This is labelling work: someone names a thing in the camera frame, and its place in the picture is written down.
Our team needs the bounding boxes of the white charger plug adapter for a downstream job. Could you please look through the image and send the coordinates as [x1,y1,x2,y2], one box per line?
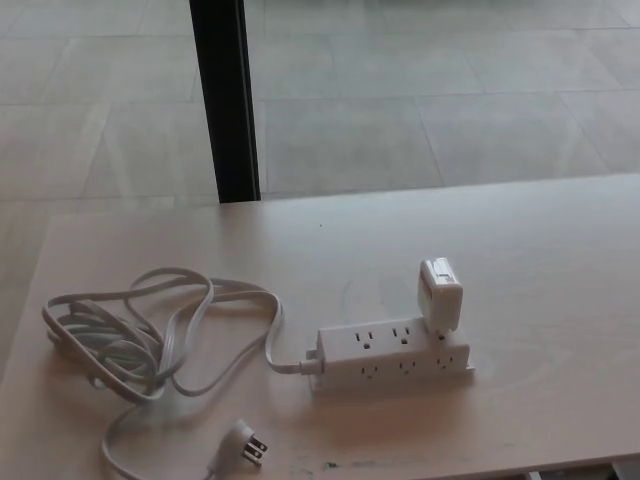
[417,256,465,337]

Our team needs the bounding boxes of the white three-prong plug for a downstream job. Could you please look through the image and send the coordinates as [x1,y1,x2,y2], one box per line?
[207,418,269,480]

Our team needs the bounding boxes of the white power strip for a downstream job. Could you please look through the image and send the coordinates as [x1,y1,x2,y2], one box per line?
[299,315,477,398]

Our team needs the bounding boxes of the black window frame post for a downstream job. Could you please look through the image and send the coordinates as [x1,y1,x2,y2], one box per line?
[189,0,262,204]

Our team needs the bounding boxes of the white power strip cord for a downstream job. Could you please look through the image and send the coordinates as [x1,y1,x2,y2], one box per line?
[41,266,321,480]

